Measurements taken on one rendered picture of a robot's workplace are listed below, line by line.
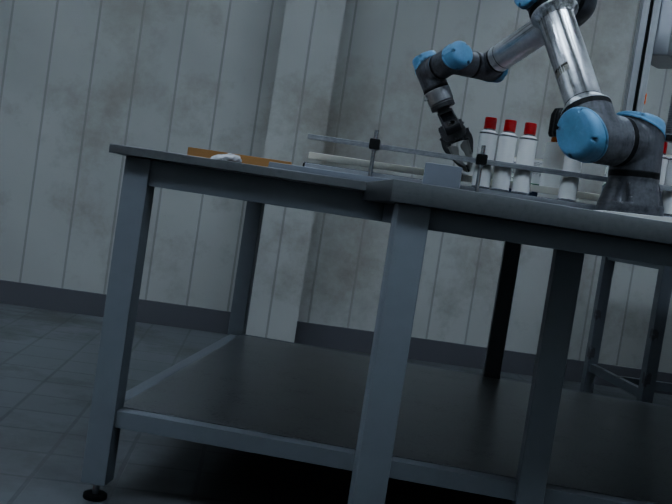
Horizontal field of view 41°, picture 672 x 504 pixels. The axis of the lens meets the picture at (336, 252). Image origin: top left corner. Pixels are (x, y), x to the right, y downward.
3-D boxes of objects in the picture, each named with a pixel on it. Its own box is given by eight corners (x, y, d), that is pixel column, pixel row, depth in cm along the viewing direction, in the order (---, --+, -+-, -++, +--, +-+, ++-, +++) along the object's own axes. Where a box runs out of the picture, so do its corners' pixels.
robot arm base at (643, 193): (640, 216, 217) (644, 176, 217) (676, 218, 203) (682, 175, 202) (583, 210, 214) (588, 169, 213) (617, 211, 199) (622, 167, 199)
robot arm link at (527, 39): (615, -27, 224) (489, 58, 264) (583, -38, 218) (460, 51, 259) (622, 14, 221) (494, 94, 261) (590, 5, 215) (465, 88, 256)
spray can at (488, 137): (488, 190, 259) (499, 119, 258) (489, 189, 254) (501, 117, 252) (470, 187, 259) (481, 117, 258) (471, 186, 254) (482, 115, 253)
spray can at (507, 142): (507, 192, 258) (519, 122, 257) (509, 192, 253) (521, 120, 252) (490, 190, 259) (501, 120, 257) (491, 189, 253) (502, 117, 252)
